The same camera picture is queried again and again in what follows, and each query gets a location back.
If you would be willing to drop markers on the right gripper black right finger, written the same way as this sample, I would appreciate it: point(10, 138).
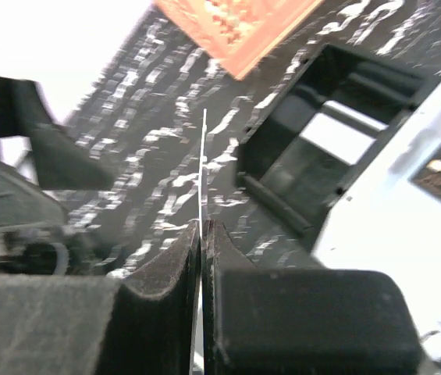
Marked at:
point(300, 321)

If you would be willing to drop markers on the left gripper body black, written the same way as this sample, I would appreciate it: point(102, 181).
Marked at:
point(34, 238)

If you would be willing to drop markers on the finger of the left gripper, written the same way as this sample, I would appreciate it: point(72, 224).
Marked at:
point(60, 163)

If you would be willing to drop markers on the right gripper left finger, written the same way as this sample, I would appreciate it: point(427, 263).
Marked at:
point(142, 324)

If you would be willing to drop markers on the white card with magnetic stripe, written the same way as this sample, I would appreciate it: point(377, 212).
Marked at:
point(197, 351)

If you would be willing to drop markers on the black bin with white card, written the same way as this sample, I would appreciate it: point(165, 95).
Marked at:
point(294, 180)

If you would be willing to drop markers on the white plastic bin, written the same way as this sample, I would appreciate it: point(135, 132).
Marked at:
point(386, 223)

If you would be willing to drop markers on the peach plastic desk organizer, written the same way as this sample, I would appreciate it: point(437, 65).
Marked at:
point(238, 34)

